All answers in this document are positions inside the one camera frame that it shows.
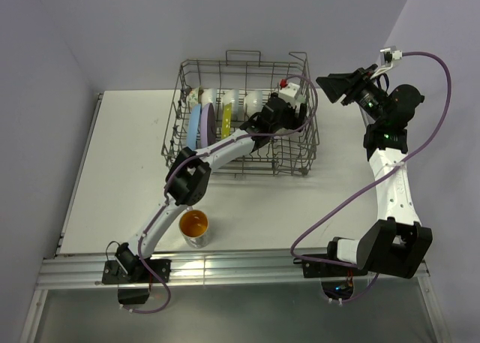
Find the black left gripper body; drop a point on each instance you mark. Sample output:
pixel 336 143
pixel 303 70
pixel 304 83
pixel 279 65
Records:
pixel 288 121

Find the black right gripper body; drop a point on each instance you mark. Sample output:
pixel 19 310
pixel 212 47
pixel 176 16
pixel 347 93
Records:
pixel 366 93

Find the white bowl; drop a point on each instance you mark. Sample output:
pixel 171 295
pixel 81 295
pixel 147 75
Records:
pixel 209 96
pixel 232 97
pixel 253 102

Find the green polka-dot plate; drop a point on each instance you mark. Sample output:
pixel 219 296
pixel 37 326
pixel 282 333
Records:
pixel 226 120

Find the lilac plastic plate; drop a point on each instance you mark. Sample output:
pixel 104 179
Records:
pixel 207 125

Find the blue plastic plate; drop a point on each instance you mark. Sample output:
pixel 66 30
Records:
pixel 193 126

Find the floral painted bowl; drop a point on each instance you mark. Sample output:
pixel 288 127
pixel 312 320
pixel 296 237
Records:
pixel 194 97

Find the floral mug orange inside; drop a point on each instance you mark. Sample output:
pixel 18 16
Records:
pixel 194 227

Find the cream white mug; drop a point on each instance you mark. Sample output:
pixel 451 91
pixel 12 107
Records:
pixel 300 111

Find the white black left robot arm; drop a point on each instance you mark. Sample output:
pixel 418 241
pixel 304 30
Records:
pixel 188 179

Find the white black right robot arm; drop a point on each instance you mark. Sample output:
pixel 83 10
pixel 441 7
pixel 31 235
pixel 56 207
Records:
pixel 397 242

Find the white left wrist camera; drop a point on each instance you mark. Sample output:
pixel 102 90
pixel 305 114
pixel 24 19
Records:
pixel 291 93

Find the grey wire dish rack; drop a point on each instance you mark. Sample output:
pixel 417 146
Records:
pixel 245 70

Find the aluminium frame rail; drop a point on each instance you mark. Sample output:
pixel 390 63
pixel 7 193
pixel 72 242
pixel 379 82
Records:
pixel 230 296

